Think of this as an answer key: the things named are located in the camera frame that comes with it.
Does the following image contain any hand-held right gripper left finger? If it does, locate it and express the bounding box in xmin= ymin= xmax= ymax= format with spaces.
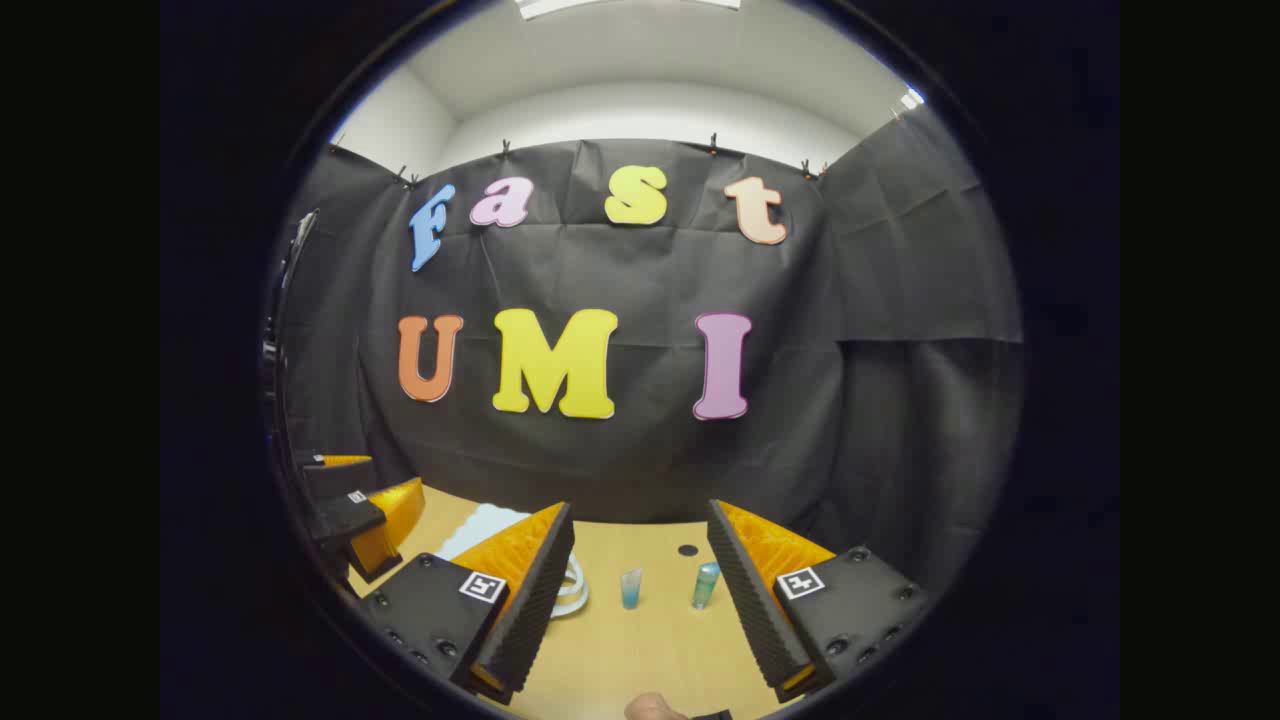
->
xmin=360 ymin=501 xmax=577 ymax=706

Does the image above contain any black backdrop cloth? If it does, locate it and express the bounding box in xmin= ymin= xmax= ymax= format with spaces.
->
xmin=265 ymin=95 xmax=1024 ymax=601

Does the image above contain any ceiling light panel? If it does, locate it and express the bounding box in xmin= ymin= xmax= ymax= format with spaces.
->
xmin=515 ymin=0 xmax=743 ymax=21

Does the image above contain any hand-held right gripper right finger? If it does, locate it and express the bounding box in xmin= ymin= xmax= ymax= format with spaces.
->
xmin=707 ymin=499 xmax=932 ymax=705

